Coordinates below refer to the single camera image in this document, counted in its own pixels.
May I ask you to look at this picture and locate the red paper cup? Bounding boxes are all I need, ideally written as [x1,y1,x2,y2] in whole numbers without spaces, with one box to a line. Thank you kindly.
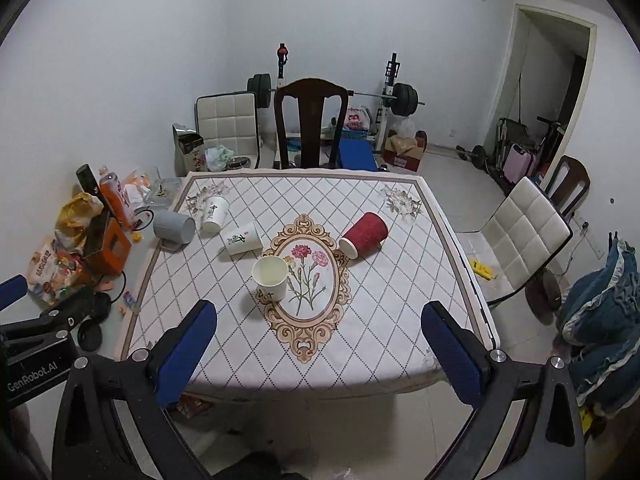
[338,211,389,260]

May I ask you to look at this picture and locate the floral printed tablecloth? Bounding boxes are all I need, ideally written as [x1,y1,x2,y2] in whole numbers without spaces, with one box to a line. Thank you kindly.
[118,169,501,395]

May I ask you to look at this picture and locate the green and white plastic bag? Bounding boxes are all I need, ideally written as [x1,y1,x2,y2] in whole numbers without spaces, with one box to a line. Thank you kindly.
[205,144,236,173]

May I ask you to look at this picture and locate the blue denim clothes pile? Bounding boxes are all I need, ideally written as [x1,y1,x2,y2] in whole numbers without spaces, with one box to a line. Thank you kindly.
[554,232,640,413]

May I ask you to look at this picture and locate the glass ashtray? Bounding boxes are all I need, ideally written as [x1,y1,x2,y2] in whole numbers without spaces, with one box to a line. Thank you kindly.
[145,177,182,208]

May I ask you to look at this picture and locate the plain white paper cup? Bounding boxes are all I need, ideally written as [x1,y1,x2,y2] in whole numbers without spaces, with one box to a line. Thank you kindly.
[251,255,289,303]

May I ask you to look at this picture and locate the cardboard box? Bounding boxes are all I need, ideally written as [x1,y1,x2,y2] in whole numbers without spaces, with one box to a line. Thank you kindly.
[382,130,429,172]

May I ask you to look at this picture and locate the dark wooden chair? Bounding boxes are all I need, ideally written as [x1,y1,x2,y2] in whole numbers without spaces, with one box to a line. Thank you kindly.
[543,155,591,221]
[273,78,349,170]

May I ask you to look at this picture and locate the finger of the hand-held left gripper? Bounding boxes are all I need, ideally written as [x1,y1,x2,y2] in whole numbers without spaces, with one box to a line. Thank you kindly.
[0,274,29,312]
[40,285,98,335]

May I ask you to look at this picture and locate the grey cup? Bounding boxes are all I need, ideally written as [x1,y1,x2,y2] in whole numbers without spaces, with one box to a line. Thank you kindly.
[153,209,197,247]

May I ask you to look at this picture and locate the colourful snack bag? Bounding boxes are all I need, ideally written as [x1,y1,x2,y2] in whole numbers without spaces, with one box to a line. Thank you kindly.
[27,237,96,307]

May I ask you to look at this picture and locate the red packet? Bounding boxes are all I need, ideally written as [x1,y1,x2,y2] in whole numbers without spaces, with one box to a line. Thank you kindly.
[175,394,213,420]

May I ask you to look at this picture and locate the yellow plastic bag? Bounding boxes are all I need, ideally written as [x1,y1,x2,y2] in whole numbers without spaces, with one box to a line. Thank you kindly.
[54,192,105,256]

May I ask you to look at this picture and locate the orange box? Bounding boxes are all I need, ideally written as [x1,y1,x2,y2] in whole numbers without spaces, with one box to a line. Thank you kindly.
[82,212,133,276]

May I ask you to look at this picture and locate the yellow floor item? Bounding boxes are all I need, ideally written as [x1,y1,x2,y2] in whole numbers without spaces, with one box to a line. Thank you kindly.
[469,258,496,281]

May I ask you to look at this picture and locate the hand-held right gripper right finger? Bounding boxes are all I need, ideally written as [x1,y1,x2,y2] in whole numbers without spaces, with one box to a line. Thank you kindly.
[421,301,586,480]

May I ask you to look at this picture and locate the black round disc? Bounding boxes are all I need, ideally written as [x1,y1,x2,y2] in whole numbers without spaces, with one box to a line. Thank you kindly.
[76,317,105,352]

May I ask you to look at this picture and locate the red and white plastic bag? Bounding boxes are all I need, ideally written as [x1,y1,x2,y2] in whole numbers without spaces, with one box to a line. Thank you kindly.
[343,106,372,136]

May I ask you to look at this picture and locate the white padded chair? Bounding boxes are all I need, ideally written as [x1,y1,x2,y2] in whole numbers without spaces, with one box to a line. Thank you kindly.
[195,91,262,169]
[456,176,574,311]

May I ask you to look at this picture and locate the blue bench pad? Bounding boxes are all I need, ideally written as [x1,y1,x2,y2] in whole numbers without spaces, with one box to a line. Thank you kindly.
[337,139,377,172]

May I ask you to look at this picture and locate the pink suitcase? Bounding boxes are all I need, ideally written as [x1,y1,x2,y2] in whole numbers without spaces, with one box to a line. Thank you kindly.
[504,143,538,186]

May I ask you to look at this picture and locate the white printed paper cup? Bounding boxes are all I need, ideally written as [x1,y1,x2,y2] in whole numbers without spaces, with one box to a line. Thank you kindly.
[200,196,230,234]
[224,221,264,257]

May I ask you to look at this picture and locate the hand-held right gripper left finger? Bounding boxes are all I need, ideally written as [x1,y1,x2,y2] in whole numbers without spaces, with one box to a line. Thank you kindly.
[52,300,218,480]

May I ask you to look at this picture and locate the white weight bench rack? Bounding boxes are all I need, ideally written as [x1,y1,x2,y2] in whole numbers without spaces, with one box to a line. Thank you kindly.
[274,43,402,161]

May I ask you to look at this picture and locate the orange bottle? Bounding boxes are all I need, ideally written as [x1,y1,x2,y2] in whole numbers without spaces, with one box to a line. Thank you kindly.
[99,172,137,231]

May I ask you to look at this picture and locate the black barbell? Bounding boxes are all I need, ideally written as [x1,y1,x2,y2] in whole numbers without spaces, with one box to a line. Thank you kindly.
[246,73,426,117]

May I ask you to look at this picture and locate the folded black trolley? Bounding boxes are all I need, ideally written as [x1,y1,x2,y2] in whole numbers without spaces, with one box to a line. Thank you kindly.
[492,116,531,171]

